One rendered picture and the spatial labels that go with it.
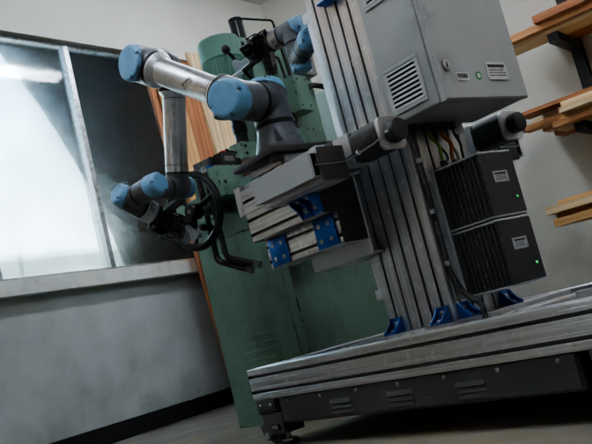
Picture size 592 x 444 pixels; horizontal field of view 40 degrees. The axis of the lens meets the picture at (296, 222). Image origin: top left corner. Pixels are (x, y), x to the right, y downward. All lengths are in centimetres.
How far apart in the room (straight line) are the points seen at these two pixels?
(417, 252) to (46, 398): 227
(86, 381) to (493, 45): 266
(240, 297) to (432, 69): 133
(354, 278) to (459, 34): 127
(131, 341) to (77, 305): 37
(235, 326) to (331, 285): 40
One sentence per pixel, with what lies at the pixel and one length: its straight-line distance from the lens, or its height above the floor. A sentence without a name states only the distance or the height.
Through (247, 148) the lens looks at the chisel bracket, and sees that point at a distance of 319.
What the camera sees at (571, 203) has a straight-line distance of 446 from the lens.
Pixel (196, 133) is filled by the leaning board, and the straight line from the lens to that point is 499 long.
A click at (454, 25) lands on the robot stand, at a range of 220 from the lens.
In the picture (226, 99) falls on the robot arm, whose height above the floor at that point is 97.
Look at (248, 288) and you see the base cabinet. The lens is 303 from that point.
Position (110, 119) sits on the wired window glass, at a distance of 480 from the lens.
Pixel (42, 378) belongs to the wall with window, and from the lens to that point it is 401.
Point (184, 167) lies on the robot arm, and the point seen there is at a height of 91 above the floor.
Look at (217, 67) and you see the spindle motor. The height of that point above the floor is 137.
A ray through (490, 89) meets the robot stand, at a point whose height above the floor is 79.
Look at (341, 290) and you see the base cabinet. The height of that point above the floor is 41.
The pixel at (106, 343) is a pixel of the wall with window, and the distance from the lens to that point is 425.
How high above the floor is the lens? 30
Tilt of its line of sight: 8 degrees up
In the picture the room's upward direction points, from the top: 14 degrees counter-clockwise
